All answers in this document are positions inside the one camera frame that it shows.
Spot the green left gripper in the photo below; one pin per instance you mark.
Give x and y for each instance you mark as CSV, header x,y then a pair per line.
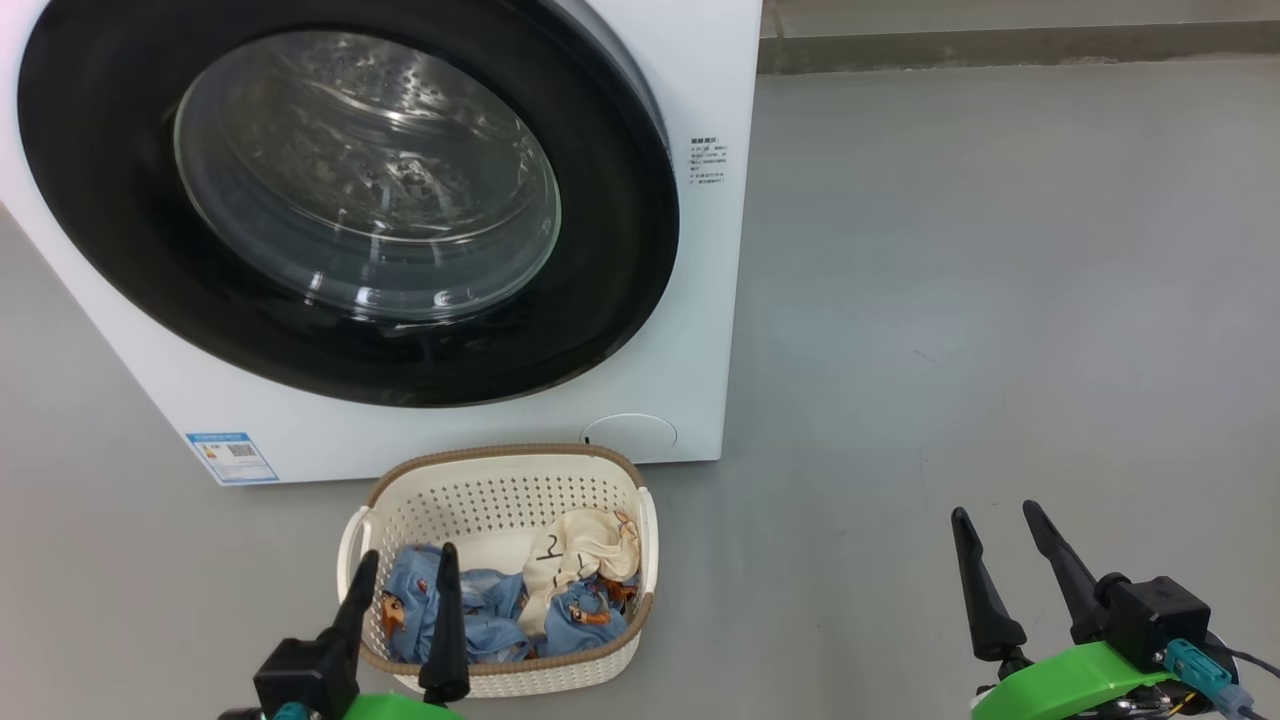
x,y
400,708

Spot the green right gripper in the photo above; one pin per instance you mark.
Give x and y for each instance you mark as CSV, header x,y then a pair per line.
x,y
1070,685

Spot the blue cartoon print garment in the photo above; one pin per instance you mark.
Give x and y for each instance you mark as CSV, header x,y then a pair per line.
x,y
490,610

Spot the cream white garment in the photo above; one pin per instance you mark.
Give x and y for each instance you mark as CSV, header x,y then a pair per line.
x,y
580,550

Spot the black round glass washer door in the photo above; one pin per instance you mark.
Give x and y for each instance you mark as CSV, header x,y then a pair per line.
x,y
600,290

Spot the cream perforated laundry basket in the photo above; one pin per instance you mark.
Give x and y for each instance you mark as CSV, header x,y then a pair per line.
x,y
480,495

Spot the white front-load washing machine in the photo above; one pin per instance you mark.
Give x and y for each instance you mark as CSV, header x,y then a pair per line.
x,y
690,330

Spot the blue energy label sticker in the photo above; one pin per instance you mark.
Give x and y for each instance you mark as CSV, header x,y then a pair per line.
x,y
232,457

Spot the round white filter cover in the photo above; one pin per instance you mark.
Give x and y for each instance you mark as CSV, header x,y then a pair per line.
x,y
630,437

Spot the small printed text label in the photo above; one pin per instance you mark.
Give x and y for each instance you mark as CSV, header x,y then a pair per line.
x,y
708,160

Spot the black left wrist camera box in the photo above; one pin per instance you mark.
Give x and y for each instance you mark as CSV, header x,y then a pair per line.
x,y
305,680

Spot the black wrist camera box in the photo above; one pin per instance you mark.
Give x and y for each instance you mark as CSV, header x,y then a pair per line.
x,y
305,680
1155,615

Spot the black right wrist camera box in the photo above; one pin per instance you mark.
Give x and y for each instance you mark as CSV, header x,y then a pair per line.
x,y
1155,615

